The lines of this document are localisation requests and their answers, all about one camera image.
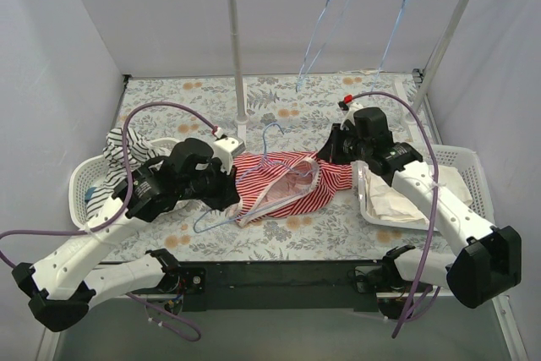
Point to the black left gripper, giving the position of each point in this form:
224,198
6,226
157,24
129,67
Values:
226,191

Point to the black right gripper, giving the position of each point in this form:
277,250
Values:
334,146

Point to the blue wire hanger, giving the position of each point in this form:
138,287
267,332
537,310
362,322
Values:
331,16
267,183
385,54

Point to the red white striped tank top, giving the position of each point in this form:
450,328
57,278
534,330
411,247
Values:
333,178

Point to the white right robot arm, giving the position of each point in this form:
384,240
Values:
486,260

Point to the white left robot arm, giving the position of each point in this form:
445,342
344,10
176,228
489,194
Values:
66,284

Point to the white folded cloth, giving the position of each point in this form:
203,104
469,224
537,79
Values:
386,204

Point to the floral tablecloth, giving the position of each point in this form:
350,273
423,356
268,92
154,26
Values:
281,118

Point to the black white striped shirt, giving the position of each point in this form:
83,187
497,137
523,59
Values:
139,149

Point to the blue garment in basket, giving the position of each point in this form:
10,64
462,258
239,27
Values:
91,195

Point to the white left laundry basket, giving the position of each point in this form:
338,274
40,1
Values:
91,173

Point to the white laundry basket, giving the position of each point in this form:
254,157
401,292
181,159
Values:
91,173
460,170

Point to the white right laundry basket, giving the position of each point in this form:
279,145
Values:
460,170

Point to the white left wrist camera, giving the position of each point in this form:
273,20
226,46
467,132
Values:
226,149

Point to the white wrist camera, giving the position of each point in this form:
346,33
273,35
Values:
348,106
226,149

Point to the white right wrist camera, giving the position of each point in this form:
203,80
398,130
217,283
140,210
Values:
348,106

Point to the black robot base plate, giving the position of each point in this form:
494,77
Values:
282,285

